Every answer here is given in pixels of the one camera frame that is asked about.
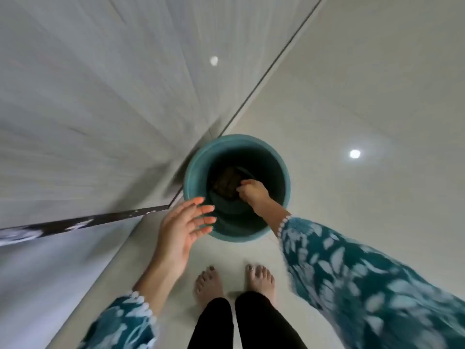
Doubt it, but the person's right hand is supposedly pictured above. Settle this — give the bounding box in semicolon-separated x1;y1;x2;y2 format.
236;179;271;215

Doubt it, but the person's left hand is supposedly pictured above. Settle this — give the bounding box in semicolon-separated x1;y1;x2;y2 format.
153;197;218;277

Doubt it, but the dark brown cloth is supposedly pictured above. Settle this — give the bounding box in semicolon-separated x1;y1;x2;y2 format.
209;165;256;200

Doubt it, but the person's right forearm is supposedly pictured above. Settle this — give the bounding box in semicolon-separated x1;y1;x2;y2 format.
254;201;465;349

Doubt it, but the person's left forearm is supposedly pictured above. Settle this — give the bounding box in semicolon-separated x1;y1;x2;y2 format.
78;251;186;349

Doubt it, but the teal plastic bucket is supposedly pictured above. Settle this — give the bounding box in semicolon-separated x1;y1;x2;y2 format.
183;134;291;243

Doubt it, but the person's left foot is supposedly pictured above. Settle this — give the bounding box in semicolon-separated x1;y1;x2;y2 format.
194;266;225;310

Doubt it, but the person's foot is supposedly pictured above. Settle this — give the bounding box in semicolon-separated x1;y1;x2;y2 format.
245;264;277;306
194;266;225;310

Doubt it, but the person's right foot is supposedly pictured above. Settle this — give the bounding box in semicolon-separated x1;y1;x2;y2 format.
245;264;277;306

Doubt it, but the black marble skirting strip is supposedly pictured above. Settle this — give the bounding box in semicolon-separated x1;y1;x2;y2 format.
0;185;184;247

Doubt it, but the person's left leg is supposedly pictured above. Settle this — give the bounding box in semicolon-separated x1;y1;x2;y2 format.
187;297;235;349

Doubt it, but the person's leg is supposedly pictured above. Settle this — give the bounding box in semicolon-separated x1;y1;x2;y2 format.
187;297;235;349
235;291;308;349

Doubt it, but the person's right leg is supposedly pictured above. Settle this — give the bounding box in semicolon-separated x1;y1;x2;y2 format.
235;291;308;349

